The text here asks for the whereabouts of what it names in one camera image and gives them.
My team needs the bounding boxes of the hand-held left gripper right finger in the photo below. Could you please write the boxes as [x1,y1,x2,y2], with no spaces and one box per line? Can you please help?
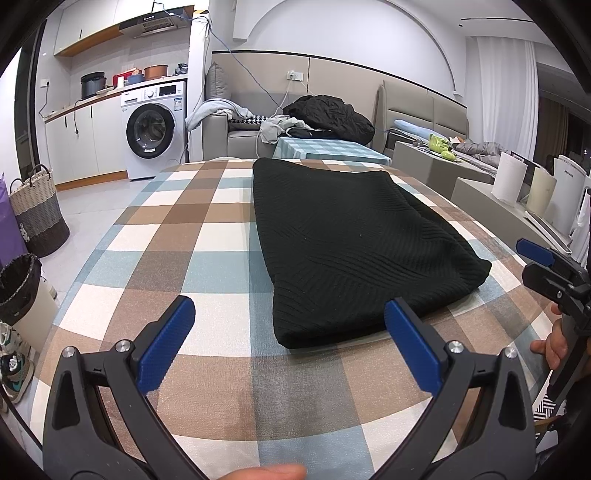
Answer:
[372,296,536,480]

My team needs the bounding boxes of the person's left hand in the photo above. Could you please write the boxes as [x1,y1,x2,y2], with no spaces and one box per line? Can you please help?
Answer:
[221,464,306,480]

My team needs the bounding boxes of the range hood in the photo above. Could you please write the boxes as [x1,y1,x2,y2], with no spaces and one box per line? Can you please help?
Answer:
[119,11,195,40]

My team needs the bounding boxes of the woven laundry basket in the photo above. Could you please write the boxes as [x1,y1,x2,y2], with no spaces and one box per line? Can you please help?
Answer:
[8,164,71,258]

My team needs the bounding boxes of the black puffer jacket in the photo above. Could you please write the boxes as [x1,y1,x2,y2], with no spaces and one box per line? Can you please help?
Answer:
[283,95,376,145]

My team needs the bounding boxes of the beige bed headboard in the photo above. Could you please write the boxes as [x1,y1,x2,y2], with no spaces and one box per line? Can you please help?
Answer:
[378,79,469,153]

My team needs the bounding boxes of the grey ledge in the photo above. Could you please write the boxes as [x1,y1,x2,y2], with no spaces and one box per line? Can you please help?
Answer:
[450,176,573,259]

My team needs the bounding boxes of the black cooking pot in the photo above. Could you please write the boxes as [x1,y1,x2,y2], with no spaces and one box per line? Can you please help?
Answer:
[80,71,108,100]

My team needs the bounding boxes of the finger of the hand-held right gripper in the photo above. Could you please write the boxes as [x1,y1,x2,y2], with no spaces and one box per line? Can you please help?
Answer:
[516,239,573,278]
[522,262,564,302]

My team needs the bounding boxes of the black knit sweater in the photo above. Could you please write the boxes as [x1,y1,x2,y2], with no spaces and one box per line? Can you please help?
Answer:
[252,157,492,350]

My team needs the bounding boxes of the white flat scale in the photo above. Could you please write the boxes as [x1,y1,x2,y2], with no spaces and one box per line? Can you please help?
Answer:
[524,210,573,257]

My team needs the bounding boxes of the green plush toy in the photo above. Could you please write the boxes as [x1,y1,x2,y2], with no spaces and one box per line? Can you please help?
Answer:
[427,133,458,160]

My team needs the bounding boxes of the green and black sneaker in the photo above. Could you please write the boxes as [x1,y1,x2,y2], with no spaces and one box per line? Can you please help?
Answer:
[0,353,35,407]

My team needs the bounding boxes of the light grey garment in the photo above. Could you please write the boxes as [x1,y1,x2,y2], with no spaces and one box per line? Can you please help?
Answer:
[185,98,254,131]

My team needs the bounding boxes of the white sneaker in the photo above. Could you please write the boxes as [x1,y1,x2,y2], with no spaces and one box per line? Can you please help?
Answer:
[0,320,24,352]

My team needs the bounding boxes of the white washing machine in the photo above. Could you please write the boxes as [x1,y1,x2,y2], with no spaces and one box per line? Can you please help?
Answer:
[121,79,189,181]

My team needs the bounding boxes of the striped cloth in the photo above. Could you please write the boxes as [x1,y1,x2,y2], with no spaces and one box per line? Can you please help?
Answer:
[534,394,568,432]

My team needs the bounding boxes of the light blue pillow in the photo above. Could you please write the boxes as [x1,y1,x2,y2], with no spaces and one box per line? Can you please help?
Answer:
[393,119,432,139]

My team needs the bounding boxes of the grey pillow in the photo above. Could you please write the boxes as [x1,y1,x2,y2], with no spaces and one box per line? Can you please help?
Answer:
[204,62,232,102]

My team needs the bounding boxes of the person's right hand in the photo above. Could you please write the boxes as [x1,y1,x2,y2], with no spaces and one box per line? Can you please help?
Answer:
[530,302,571,372]

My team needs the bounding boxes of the trash bin with black bag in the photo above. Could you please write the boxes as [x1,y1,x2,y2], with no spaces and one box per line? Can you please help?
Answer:
[0,253,61,354]

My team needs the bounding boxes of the dark door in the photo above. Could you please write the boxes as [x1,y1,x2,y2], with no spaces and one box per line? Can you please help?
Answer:
[14,28,47,174]

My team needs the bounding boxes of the white crumpled clothes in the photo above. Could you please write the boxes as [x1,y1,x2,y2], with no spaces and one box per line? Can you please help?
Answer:
[259,115,309,144]

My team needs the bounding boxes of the purple bag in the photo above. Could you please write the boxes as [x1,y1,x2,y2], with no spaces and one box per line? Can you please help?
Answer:
[0,173,29,268]

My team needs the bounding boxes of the beige roll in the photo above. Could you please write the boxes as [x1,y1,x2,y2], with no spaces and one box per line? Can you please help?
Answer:
[526,164,558,217]

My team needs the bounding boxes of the white appliance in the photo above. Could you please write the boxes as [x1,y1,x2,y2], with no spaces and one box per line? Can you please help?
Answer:
[545,154,589,236]

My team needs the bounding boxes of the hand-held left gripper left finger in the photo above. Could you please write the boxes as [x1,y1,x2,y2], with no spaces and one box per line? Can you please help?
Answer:
[41,295,201,480]

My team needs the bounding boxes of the white lower cabinet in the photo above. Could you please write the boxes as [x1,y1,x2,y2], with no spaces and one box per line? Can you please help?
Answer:
[45,95,127,188]

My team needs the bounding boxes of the grey low cabinet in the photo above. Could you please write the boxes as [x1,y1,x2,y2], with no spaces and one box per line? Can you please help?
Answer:
[392,140,495,190]

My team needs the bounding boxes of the white upper cabinets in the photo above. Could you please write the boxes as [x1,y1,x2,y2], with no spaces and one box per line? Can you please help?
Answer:
[53,0,195,58]

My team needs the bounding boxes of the checked tablecloth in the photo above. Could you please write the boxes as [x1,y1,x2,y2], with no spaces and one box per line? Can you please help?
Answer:
[30,157,561,480]

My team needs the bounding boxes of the white paper towel roll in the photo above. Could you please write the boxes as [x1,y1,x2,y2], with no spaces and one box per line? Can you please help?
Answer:
[490,151,528,205]

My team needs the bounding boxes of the white curtain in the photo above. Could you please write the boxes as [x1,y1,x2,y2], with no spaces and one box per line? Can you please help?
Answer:
[475,34,539,158]

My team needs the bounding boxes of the beige sofa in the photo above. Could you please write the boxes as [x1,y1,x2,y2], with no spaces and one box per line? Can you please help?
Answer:
[202,111,384,162]

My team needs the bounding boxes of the grey blanket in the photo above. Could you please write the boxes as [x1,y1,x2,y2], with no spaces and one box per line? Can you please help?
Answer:
[455,137,513,160]

